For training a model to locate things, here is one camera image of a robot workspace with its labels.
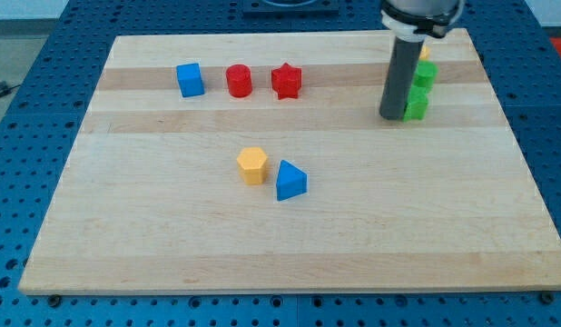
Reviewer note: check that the yellow hexagon block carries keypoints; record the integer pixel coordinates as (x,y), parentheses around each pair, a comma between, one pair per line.
(253,165)

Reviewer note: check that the red star block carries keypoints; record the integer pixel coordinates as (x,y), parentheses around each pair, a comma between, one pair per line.
(286,81)

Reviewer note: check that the green star block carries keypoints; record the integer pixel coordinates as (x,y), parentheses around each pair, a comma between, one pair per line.
(417,104)

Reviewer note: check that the blue triangle block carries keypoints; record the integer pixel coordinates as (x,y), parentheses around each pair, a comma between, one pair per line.
(291,181)

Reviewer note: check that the wooden board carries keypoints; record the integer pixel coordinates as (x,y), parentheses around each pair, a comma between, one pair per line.
(150,200)

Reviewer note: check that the red cylinder block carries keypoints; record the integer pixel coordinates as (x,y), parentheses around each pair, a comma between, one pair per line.
(238,77)

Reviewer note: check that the blue cube block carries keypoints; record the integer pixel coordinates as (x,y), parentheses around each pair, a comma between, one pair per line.
(189,79)

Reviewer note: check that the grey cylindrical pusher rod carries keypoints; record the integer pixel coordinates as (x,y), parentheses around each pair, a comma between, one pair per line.
(402,66)

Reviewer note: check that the green cylinder block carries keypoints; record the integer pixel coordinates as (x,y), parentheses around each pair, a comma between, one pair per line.
(425,75)

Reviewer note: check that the yellow block behind rod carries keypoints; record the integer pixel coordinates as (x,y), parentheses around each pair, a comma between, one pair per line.
(424,53)

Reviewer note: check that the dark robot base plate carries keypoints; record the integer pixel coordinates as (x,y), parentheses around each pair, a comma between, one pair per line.
(255,8)

